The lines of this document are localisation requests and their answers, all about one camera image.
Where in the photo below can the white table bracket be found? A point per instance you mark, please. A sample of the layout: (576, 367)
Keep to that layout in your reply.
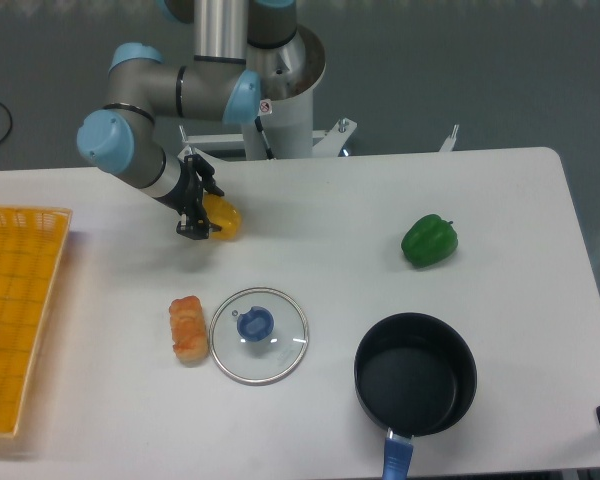
(450, 141)

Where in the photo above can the orange bread loaf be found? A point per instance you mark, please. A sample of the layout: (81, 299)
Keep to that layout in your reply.
(188, 330)

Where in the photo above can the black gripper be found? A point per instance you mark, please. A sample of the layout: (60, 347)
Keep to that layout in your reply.
(196, 176)

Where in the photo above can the glass lid blue knob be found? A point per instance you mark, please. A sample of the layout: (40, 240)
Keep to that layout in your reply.
(258, 336)

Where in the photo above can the green bell pepper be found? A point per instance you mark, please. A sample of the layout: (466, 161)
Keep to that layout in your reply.
(429, 241)

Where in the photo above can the yellow bell pepper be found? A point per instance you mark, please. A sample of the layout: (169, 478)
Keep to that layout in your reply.
(225, 218)

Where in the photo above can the yellow woven basket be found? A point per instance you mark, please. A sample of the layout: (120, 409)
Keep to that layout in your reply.
(32, 241)

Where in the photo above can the black saucepan blue handle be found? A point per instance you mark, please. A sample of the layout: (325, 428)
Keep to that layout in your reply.
(414, 376)

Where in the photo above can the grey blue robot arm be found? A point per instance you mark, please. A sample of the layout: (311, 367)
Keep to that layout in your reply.
(217, 86)

